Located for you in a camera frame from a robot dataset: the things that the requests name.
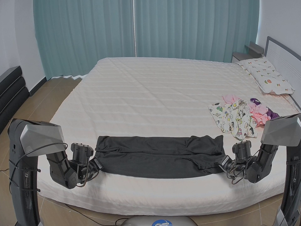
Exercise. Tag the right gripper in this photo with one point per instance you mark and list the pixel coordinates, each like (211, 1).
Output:
(225, 165)

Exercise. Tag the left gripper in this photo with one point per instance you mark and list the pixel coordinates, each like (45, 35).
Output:
(96, 165)

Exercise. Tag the black shorts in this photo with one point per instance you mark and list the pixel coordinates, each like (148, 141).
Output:
(152, 156)

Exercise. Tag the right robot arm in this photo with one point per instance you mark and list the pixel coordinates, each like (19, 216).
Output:
(291, 173)

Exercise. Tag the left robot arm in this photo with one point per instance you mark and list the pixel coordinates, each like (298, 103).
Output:
(23, 185)

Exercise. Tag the bed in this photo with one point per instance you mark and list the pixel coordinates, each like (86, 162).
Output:
(152, 98)

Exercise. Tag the white printed pyjama garment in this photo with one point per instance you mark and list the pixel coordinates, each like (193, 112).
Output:
(235, 121)

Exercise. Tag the pink garment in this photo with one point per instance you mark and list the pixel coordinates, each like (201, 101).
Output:
(258, 116)

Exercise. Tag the purple garment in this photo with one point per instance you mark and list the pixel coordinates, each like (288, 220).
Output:
(272, 114)

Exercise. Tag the white printed pillow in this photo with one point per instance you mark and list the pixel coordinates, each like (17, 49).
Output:
(265, 74)

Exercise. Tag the grey bedside table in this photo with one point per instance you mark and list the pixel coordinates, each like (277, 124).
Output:
(244, 55)

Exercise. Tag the blue-green curtain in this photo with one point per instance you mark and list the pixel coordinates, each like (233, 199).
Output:
(195, 20)
(82, 27)

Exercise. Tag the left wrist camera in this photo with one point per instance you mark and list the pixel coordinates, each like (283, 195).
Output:
(81, 152)

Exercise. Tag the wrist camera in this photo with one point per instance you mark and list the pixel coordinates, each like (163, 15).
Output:
(81, 152)
(242, 149)

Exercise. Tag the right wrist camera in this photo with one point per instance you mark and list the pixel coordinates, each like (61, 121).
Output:
(242, 149)

